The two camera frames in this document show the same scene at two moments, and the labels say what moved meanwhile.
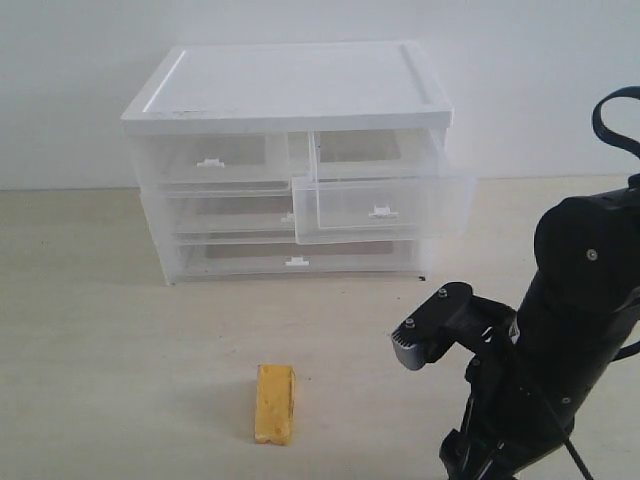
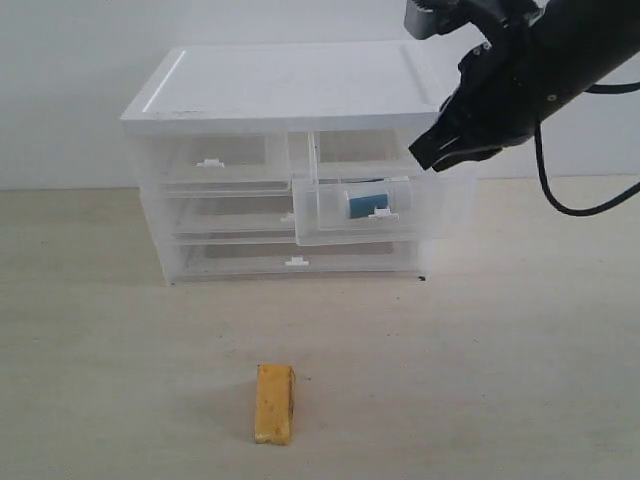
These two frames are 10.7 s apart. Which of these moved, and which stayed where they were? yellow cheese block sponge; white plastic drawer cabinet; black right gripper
Moved: black right gripper
Stayed: white plastic drawer cabinet; yellow cheese block sponge
